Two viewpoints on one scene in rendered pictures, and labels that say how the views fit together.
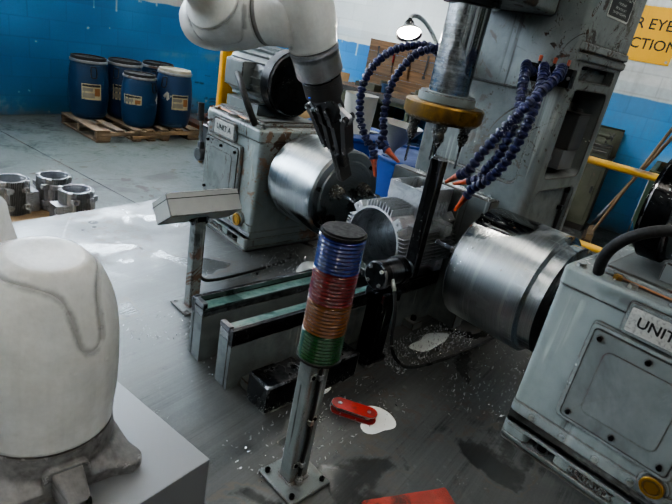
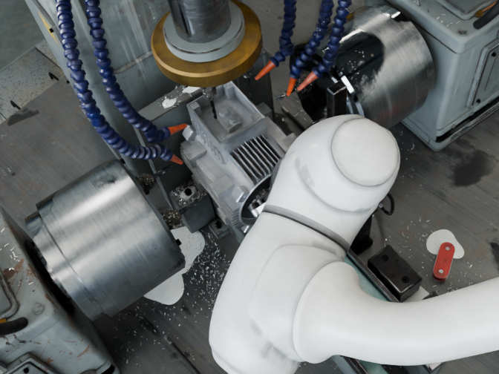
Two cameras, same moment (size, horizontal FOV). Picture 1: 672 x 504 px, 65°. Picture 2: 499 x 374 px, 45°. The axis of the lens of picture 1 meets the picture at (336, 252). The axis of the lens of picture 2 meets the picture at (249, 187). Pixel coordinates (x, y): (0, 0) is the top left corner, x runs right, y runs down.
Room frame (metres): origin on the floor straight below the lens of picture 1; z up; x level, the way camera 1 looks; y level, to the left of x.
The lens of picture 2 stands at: (0.95, 0.50, 2.02)
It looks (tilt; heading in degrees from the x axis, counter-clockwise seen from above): 58 degrees down; 292
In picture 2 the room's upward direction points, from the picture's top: 12 degrees counter-clockwise
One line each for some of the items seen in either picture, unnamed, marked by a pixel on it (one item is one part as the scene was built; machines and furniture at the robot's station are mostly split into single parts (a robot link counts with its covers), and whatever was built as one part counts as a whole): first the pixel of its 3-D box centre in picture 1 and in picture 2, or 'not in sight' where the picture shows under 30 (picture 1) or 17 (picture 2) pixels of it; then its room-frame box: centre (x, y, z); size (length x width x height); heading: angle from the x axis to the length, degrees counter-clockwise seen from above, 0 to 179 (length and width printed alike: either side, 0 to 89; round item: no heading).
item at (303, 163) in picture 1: (311, 179); (85, 253); (1.45, 0.11, 1.04); 0.37 x 0.25 x 0.25; 47
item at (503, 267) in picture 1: (527, 285); (369, 70); (0.99, -0.39, 1.04); 0.41 x 0.25 x 0.25; 47
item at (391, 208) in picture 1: (399, 235); (245, 163); (1.21, -0.14, 1.02); 0.20 x 0.19 x 0.19; 136
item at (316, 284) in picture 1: (333, 282); not in sight; (0.61, 0.00, 1.14); 0.06 x 0.06 x 0.04
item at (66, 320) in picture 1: (39, 332); not in sight; (0.50, 0.32, 1.06); 0.18 x 0.16 x 0.22; 67
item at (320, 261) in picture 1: (339, 251); not in sight; (0.61, 0.00, 1.19); 0.06 x 0.06 x 0.04
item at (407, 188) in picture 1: (419, 197); (227, 122); (1.23, -0.17, 1.11); 0.12 x 0.11 x 0.07; 136
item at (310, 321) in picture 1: (327, 312); not in sight; (0.61, 0.00, 1.10); 0.06 x 0.06 x 0.04
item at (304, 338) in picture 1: (321, 341); not in sight; (0.61, 0.00, 1.05); 0.06 x 0.06 x 0.04
